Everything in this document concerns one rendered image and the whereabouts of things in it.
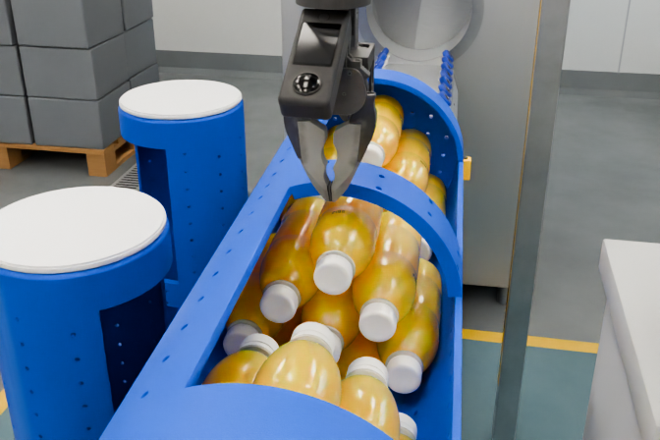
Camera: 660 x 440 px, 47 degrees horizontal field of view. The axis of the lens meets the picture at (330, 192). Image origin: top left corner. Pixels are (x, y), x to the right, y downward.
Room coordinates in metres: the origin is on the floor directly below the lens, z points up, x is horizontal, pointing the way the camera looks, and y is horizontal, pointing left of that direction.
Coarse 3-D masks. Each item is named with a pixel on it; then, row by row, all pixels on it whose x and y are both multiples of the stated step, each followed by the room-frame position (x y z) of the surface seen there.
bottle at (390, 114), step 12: (384, 96) 1.18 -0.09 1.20; (384, 108) 1.12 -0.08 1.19; (396, 108) 1.15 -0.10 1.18; (384, 120) 1.07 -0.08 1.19; (396, 120) 1.10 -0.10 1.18; (384, 132) 1.03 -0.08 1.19; (396, 132) 1.06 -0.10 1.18; (384, 144) 1.02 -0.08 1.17; (396, 144) 1.04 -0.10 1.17; (384, 156) 1.00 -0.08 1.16
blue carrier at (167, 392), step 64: (448, 128) 1.18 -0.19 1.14; (256, 192) 0.80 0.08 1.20; (384, 192) 0.74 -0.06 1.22; (448, 192) 1.16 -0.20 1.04; (256, 256) 0.61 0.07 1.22; (448, 256) 0.72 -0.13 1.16; (192, 320) 0.52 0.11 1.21; (448, 320) 0.75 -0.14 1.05; (192, 384) 0.43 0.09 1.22; (448, 384) 0.63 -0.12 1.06
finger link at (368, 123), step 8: (368, 96) 0.70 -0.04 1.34; (368, 104) 0.70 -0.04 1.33; (360, 112) 0.70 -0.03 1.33; (368, 112) 0.70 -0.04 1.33; (376, 112) 0.71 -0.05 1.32; (352, 120) 0.70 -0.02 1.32; (360, 120) 0.70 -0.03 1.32; (368, 120) 0.70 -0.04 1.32; (376, 120) 0.71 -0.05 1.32; (360, 128) 0.70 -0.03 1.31; (368, 128) 0.70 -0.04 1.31; (360, 136) 0.70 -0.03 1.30; (368, 136) 0.70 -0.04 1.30; (360, 144) 0.70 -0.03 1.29; (368, 144) 0.70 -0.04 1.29; (360, 152) 0.70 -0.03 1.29; (360, 160) 0.70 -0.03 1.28
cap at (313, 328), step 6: (306, 324) 0.56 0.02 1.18; (312, 324) 0.56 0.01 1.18; (318, 324) 0.56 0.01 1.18; (300, 330) 0.55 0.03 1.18; (306, 330) 0.55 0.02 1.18; (312, 330) 0.55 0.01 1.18; (318, 330) 0.55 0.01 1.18; (324, 330) 0.55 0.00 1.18; (294, 336) 0.55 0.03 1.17; (318, 336) 0.54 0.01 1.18; (324, 336) 0.55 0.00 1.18; (330, 336) 0.55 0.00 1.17; (330, 342) 0.55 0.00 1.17
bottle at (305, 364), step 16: (304, 336) 0.54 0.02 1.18; (288, 352) 0.50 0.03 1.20; (304, 352) 0.50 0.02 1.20; (320, 352) 0.51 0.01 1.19; (272, 368) 0.48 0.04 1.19; (288, 368) 0.48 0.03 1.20; (304, 368) 0.48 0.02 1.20; (320, 368) 0.48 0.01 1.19; (336, 368) 0.50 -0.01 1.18; (256, 384) 0.47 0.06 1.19; (272, 384) 0.46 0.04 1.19; (288, 384) 0.46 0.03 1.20; (304, 384) 0.46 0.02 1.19; (320, 384) 0.47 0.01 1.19; (336, 384) 0.48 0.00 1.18; (336, 400) 0.47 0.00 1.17
